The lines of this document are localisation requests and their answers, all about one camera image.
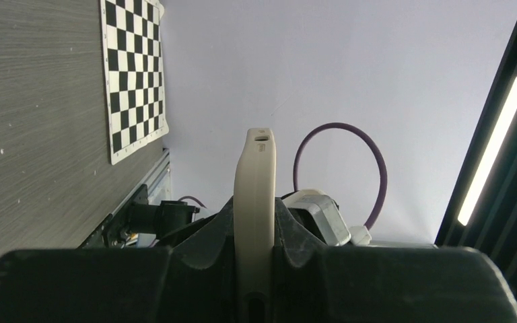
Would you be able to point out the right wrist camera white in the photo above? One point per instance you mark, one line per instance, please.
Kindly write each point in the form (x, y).
(320, 215)

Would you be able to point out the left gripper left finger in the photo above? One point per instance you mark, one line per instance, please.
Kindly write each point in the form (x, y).
(187, 278)

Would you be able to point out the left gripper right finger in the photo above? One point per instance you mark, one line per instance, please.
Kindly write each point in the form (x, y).
(314, 282)

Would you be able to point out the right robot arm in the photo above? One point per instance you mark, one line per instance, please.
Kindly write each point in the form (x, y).
(152, 222)

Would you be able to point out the checkerboard mat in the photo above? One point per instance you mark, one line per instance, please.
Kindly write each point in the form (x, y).
(133, 75)

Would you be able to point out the ceiling light strip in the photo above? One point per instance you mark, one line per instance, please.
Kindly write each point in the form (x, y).
(489, 155)

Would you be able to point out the phone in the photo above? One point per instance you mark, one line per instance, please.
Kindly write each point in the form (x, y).
(254, 225)

